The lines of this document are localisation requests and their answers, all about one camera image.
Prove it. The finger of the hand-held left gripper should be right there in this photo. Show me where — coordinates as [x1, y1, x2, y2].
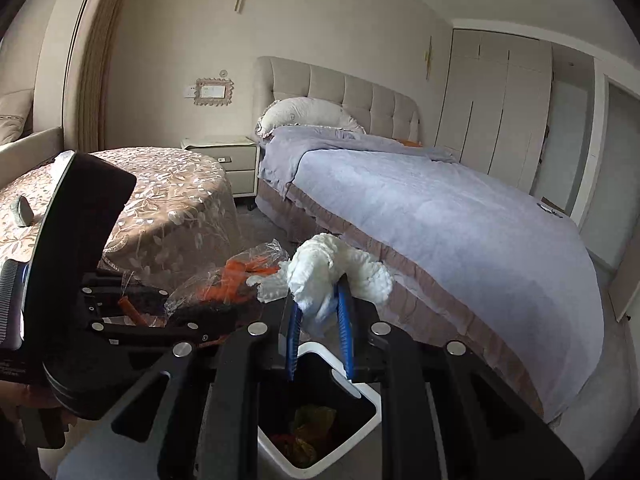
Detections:
[80, 272, 173, 306]
[87, 305, 243, 348]

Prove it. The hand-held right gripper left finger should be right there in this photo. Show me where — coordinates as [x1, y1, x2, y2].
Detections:
[56, 282, 305, 480]

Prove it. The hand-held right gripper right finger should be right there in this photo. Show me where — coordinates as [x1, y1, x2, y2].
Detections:
[334, 280, 586, 480]

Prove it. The white paper towel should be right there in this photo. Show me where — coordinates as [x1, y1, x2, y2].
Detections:
[257, 232, 395, 326]

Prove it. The clear packet with orange contents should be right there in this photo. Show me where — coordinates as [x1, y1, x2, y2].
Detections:
[117, 239, 291, 326]

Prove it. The yellow plastic bag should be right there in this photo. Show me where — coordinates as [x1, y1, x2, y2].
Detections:
[290, 405, 338, 466]

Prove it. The white trash bin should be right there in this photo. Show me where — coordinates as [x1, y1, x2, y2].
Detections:
[256, 341, 385, 480]

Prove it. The grey crumpled lump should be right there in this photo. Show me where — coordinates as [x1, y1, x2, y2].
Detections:
[12, 195, 35, 226]

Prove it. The mauve bed skirt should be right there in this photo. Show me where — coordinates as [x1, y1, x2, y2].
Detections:
[255, 177, 551, 421]

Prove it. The round table with embroidered cloth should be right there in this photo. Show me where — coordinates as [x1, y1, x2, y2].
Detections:
[0, 146, 243, 291]

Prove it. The cream window seat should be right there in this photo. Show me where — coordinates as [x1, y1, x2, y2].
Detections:
[0, 127, 66, 186]

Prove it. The lavender bed blanket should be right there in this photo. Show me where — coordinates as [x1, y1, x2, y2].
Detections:
[257, 125, 606, 423]

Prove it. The beige cushion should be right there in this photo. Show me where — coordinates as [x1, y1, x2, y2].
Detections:
[0, 89, 35, 145]

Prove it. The white nightstand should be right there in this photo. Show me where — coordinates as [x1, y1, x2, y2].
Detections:
[180, 135, 261, 198]

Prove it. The white ruffled pillow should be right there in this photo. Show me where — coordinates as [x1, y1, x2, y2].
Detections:
[256, 97, 368, 138]

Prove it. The beige tufted headboard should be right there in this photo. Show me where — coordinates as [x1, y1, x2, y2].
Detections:
[252, 56, 421, 143]

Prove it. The beige wardrobe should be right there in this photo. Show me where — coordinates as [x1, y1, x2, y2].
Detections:
[435, 27, 553, 193]

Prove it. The white door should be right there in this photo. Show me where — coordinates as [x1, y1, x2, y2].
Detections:
[575, 57, 640, 321]

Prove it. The framed wall switch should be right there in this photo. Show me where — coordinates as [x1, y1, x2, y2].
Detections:
[194, 76, 235, 107]

